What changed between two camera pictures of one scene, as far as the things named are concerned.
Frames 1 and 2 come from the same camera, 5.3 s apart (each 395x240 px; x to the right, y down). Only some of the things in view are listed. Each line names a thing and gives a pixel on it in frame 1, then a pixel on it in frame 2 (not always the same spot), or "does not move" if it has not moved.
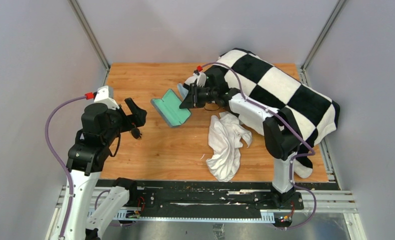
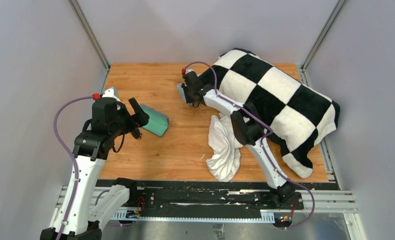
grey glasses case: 169,110 -> 158,123
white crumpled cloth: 226,133 does not move
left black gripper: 138,115 does not move
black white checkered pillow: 312,117 does not move
